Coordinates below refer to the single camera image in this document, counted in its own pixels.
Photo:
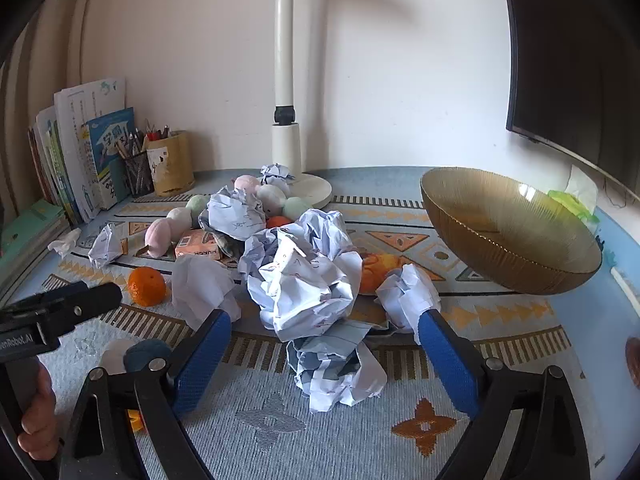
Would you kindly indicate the brown oval object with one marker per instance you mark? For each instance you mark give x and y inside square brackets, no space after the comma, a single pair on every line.
[633,360]

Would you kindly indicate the orange cardboard box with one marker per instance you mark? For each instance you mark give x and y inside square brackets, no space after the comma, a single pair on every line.
[197,246]

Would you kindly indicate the white plush ball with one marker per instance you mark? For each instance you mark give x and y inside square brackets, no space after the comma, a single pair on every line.
[114,355]

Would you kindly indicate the yellow pen holder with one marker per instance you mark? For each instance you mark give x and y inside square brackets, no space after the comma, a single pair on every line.
[172,167]

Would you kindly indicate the pink plush toy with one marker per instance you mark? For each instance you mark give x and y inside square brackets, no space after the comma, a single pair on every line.
[162,237]
[246,183]

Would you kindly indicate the patterned table mat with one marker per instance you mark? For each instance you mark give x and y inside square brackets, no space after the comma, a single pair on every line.
[280,440]

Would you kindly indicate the dark monitor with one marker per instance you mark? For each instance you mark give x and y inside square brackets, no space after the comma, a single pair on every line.
[575,60]

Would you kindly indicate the green plastic packet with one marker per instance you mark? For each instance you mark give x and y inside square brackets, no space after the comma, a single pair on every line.
[575,202]

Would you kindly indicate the white crumpled tissue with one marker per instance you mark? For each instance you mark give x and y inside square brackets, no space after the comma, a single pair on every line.
[64,242]

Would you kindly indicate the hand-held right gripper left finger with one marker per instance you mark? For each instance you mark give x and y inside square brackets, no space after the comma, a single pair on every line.
[200,365]

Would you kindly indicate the gold ribbed glass bowl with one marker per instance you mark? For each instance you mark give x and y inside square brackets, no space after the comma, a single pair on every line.
[505,240]

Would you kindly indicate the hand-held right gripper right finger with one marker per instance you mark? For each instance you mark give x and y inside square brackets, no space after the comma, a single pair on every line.
[447,360]

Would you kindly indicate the person's left hand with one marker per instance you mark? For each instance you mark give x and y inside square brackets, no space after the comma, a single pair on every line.
[37,425]

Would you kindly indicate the orange snack packet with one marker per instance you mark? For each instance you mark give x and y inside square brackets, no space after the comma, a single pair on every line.
[380,270]

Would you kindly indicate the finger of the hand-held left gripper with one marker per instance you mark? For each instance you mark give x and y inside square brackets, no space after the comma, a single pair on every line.
[50,297]
[90,302]

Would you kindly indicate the beige curtain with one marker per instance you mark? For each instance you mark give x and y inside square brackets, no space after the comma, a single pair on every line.
[45,60]

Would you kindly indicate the stack of flat green books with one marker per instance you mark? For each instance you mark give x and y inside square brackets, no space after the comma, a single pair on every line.
[25,240]

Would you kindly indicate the white desk lamp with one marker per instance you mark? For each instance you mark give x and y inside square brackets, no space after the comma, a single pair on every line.
[287,140]

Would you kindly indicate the white plush toy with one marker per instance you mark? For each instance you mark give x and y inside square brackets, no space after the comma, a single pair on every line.
[180,217]
[270,197]

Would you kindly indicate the black mesh pencil cup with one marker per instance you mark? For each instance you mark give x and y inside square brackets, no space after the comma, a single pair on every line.
[137,175]

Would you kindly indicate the bunch of red pens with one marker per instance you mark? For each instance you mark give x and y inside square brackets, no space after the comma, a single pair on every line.
[156,132]

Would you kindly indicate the lined paper ball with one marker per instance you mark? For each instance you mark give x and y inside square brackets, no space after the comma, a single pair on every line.
[340,370]

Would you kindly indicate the row of upright books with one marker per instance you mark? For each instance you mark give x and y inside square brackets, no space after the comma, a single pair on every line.
[75,160]

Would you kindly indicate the bunch of pencils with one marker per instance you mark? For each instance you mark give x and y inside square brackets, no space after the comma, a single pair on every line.
[129,142]

